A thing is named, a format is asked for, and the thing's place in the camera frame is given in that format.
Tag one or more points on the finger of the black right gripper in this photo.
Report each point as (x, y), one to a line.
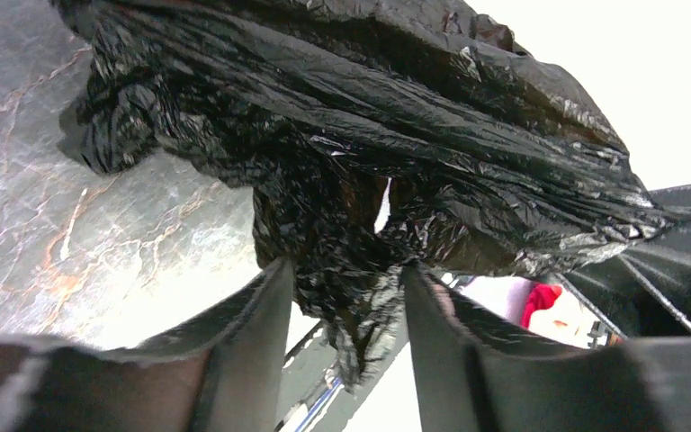
(646, 290)

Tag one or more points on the red cloth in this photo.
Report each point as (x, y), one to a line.
(542, 297)

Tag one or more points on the black plastic trash bag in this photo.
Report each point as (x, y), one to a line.
(374, 135)

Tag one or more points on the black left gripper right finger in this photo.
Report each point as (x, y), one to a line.
(475, 371)

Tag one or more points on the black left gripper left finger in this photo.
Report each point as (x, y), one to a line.
(218, 371)

